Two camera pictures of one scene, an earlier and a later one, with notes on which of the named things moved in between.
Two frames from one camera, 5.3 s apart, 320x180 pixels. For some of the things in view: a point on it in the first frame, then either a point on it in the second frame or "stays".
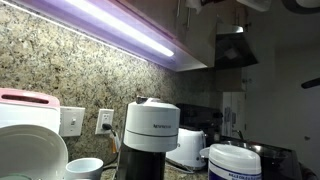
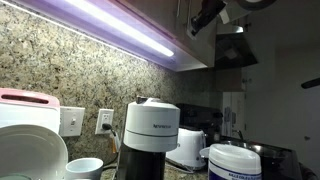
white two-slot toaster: [189, 143] stays
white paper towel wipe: [193, 4] to [189, 33]
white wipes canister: [233, 162] stays
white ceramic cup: [84, 169] stays
